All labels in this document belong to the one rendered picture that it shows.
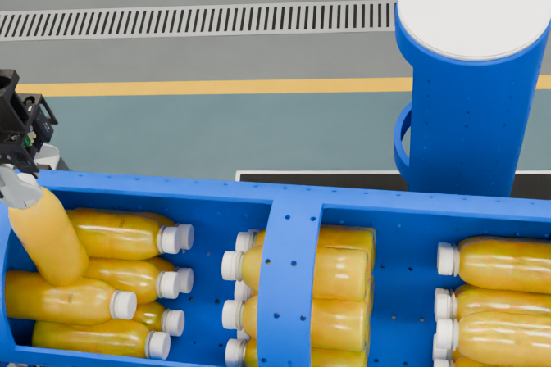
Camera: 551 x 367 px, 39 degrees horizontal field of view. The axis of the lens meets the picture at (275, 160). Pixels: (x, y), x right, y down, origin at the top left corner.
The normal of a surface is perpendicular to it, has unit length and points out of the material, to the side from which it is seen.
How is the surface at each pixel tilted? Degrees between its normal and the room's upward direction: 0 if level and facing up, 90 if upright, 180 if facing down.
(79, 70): 0
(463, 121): 90
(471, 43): 0
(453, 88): 90
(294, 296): 30
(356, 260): 10
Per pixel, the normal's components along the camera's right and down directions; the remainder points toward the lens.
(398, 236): -0.18, 0.52
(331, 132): -0.11, -0.57
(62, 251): 0.63, 0.56
